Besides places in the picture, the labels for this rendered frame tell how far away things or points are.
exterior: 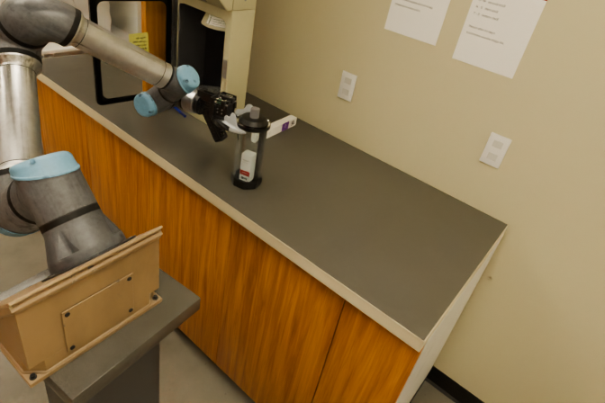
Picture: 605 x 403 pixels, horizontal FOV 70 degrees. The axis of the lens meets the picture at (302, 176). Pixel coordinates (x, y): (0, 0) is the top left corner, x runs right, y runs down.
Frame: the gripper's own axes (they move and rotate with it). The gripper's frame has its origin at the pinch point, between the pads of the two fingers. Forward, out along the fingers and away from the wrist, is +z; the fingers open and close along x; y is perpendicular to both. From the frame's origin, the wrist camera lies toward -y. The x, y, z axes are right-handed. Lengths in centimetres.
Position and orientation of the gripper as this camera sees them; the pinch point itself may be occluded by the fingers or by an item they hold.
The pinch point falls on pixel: (252, 129)
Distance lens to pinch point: 137.7
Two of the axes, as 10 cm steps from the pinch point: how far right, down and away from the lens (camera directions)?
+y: 1.7, -8.4, -5.2
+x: 4.0, -4.2, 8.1
